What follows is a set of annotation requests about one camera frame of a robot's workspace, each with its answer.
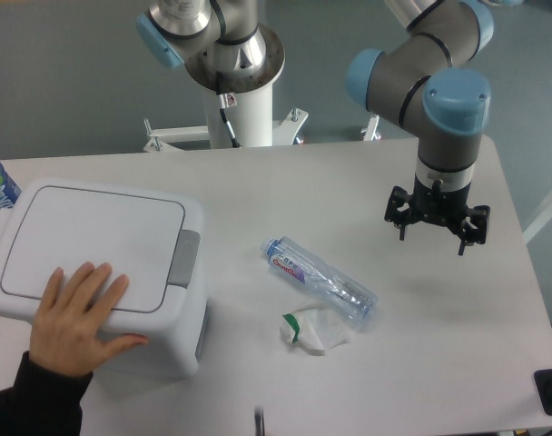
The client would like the crumpled white paper wrapper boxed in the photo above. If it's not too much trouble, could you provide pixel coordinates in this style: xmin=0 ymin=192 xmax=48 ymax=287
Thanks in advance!
xmin=280 ymin=303 xmax=351 ymax=356

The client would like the white furniture at right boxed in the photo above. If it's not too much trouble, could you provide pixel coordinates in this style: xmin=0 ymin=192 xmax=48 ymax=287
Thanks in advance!
xmin=523 ymin=189 xmax=552 ymax=244

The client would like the crushed clear plastic bottle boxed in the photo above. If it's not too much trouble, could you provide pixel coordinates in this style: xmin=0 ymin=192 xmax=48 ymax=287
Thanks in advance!
xmin=261 ymin=236 xmax=377 ymax=328

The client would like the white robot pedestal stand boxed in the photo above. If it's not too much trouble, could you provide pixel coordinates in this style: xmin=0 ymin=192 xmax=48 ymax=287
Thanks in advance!
xmin=142 ymin=23 xmax=385 ymax=154

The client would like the bare human hand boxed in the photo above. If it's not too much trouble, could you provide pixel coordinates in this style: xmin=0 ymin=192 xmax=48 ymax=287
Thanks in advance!
xmin=29 ymin=263 xmax=148 ymax=377

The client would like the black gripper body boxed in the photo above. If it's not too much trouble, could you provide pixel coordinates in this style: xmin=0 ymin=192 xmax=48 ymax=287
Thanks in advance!
xmin=410 ymin=177 xmax=471 ymax=228

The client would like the black sleeved forearm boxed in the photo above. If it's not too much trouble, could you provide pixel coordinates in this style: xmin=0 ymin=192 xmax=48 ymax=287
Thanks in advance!
xmin=0 ymin=352 xmax=94 ymax=435

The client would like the white push-lid trash can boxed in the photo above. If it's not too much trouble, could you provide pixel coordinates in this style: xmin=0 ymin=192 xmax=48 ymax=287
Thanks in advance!
xmin=0 ymin=177 xmax=208 ymax=378

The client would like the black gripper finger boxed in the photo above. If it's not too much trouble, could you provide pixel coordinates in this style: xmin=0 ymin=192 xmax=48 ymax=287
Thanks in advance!
xmin=448 ymin=205 xmax=490 ymax=256
xmin=384 ymin=186 xmax=425 ymax=241

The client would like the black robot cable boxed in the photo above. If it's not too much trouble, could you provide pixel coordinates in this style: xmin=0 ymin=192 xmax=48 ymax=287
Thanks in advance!
xmin=213 ymin=71 xmax=243 ymax=149

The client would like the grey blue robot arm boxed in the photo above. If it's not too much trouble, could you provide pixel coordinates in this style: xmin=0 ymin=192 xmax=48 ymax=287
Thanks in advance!
xmin=136 ymin=1 xmax=494 ymax=247

